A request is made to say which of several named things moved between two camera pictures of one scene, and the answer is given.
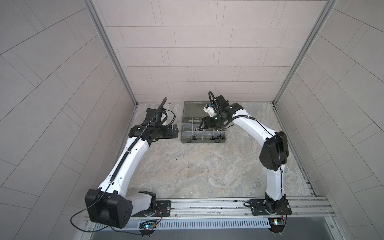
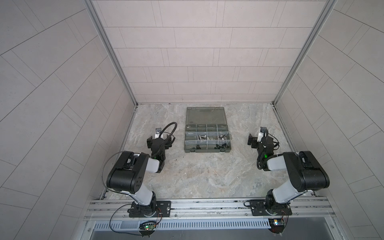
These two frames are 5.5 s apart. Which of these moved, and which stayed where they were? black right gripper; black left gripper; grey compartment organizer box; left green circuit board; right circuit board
Moved: black right gripper; black left gripper; grey compartment organizer box
Stayed: left green circuit board; right circuit board
